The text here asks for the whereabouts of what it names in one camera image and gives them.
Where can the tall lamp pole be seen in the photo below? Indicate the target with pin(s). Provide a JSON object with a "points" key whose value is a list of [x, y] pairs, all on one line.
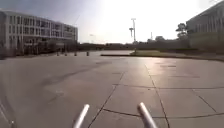
{"points": [[134, 33]]}

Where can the dark bollard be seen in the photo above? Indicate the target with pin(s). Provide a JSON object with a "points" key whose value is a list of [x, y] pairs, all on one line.
{"points": [[75, 53], [65, 53], [87, 53], [57, 53]]}

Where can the grass lawn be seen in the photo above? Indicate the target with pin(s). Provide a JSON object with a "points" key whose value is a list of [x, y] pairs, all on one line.
{"points": [[156, 53]]}

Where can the large grey glass building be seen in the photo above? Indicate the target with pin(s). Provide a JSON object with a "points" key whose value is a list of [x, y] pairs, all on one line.
{"points": [[33, 31]]}

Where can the grey concrete paved plaza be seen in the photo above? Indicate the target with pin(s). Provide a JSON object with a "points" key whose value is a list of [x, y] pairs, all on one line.
{"points": [[100, 80]]}

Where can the robot's own part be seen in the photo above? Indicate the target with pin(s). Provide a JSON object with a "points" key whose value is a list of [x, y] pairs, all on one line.
{"points": [[146, 115], [81, 116]]}

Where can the dark row of bushes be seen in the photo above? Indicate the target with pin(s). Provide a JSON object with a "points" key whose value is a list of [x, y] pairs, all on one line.
{"points": [[116, 46]]}

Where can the tree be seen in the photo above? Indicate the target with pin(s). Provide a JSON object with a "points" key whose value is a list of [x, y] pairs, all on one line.
{"points": [[182, 30]]}

